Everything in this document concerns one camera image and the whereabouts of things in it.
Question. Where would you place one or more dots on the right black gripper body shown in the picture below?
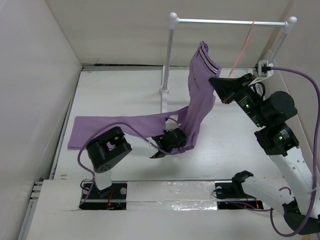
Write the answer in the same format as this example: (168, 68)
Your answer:
(249, 101)

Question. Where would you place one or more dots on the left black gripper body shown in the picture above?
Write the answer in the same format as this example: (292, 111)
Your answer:
(169, 150)

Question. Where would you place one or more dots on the purple trousers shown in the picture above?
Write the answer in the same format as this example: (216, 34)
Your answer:
(202, 99)

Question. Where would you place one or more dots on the pink wire hanger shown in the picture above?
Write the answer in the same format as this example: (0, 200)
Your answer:
(243, 48)

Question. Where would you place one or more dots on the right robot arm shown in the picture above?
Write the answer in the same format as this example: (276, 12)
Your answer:
(301, 209)

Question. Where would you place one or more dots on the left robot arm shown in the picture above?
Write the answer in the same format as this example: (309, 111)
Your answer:
(108, 149)

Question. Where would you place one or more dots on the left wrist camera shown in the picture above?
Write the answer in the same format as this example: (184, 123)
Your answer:
(171, 122)

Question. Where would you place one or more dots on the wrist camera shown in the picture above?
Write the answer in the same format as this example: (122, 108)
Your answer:
(263, 69)
(171, 122)

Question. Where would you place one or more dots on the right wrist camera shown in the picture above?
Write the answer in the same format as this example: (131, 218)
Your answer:
(263, 69)

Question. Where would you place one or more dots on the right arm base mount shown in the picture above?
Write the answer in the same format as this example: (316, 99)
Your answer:
(229, 194)

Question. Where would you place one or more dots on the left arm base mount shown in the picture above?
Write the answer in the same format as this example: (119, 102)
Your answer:
(113, 198)

